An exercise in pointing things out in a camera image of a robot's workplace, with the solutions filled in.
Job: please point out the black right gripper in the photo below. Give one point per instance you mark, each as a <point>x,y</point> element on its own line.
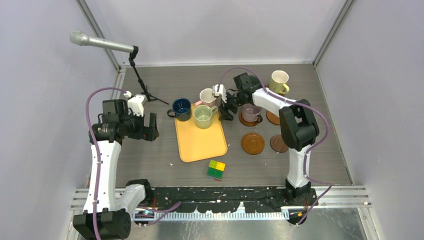
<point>224,114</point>

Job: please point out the colourful toy brick block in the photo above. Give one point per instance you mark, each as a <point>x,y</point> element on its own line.
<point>216,170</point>

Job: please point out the light green mug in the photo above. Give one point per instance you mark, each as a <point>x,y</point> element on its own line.
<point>203,115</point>

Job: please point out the dark blue mug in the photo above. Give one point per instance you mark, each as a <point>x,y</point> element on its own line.
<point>180,110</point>

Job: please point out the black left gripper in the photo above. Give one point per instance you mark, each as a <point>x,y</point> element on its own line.
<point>149,133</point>

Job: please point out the yellow-green faceted mug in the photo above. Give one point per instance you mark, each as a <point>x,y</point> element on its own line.
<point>278,82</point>

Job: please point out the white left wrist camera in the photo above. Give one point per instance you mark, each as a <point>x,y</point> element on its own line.
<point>136,103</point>

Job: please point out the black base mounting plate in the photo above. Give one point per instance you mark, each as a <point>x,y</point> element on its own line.
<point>253,199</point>

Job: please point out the brown wooden coaster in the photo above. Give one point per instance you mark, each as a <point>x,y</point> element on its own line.
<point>252,143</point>
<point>272,118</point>
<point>250,124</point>

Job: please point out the pink faceted mug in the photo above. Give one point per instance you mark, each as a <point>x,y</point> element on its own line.
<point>207,98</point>

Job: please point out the silver microphone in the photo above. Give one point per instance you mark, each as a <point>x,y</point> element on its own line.
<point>82,39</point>

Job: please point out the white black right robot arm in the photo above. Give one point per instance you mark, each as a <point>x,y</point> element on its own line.
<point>298,129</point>

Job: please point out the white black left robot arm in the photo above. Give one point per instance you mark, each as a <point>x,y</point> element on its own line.
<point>106,216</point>

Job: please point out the purple mug black handle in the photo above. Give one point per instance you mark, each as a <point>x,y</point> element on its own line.
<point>251,113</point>

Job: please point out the black microphone tripod stand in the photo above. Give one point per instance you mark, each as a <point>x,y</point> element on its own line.
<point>149,96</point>

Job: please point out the yellow plastic tray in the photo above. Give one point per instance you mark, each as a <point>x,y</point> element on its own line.
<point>195,144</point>

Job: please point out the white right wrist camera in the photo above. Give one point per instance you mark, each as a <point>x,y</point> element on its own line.
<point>219,90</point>

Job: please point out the dark walnut wooden coaster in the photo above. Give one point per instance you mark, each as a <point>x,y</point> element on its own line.
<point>277,144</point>

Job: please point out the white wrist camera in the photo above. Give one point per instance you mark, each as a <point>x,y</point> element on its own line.
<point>219,90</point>
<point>136,103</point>

